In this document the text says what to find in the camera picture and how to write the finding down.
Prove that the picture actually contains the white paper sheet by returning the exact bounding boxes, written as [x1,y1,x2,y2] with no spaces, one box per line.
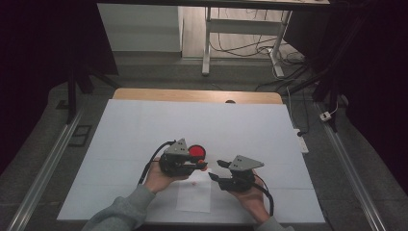
[175,167,213,214]

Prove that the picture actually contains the black stand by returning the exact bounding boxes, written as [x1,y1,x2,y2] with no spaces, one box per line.
[65,57,123,125]

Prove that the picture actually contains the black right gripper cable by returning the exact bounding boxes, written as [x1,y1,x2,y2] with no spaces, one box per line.
[253,172,275,218]

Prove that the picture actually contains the black floor socket box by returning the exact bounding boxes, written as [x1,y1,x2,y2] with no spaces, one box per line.
[68,124,93,148]

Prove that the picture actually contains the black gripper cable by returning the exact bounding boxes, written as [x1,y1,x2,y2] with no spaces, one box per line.
[138,140,178,186]
[253,172,275,218]

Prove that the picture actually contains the black floor cables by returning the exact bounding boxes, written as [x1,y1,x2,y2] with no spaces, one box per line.
[210,8,311,92]

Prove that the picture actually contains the wooden table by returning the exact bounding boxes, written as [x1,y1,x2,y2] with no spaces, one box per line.
[112,88,284,105]

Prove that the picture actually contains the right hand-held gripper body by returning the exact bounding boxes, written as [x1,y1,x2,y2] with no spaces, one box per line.
[220,155,266,193]

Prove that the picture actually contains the round red ink pad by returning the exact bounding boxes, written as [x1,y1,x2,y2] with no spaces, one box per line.
[188,144,207,162]

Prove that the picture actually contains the dark curtain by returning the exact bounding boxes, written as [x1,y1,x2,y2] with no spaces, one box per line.
[0,0,118,176]
[283,0,408,195]

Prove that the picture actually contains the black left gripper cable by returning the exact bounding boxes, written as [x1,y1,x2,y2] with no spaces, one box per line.
[138,140,178,186]

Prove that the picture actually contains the white power strip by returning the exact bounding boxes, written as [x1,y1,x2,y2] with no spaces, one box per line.
[293,128,310,154]

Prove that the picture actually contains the metal floor rail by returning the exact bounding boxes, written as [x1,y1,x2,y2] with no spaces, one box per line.
[316,102,388,231]
[6,109,83,231]

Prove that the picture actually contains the person's right hand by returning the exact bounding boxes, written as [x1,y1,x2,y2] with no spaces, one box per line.
[229,171,272,224]

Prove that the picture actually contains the person's left hand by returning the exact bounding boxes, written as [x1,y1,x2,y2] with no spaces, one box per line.
[142,157,191,194]

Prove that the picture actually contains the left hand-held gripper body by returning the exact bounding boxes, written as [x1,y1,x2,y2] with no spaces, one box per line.
[159,138,195,178]

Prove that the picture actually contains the white cabinet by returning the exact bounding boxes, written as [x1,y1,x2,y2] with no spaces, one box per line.
[96,3,184,53]

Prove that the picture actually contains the white desk frame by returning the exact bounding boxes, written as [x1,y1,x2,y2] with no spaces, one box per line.
[201,6,293,78]

